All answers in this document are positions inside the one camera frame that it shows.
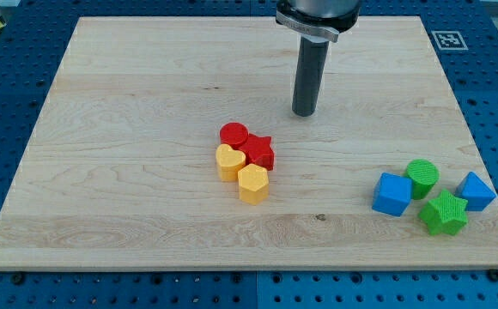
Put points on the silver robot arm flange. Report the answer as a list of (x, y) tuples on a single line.
[(323, 19)]

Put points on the blue triangle block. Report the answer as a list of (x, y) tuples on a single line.
[(475, 191)]

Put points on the red star block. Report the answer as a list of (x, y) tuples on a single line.
[(258, 151)]

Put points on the yellow heart block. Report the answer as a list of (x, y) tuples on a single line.
[(229, 161)]

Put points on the red cylinder block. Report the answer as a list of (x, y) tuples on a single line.
[(233, 134)]

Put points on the yellow hexagon block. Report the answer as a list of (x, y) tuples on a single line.
[(253, 184)]

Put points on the light wooden board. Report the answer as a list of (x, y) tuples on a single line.
[(120, 171)]

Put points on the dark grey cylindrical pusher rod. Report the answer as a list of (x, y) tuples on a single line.
[(309, 73)]

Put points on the blue cube block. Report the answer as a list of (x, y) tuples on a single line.
[(392, 194)]

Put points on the green cylinder block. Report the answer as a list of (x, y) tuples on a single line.
[(423, 175)]

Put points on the green star block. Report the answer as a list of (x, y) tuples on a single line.
[(444, 214)]

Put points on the white fiducial marker tag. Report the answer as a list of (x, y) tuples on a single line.
[(447, 40)]

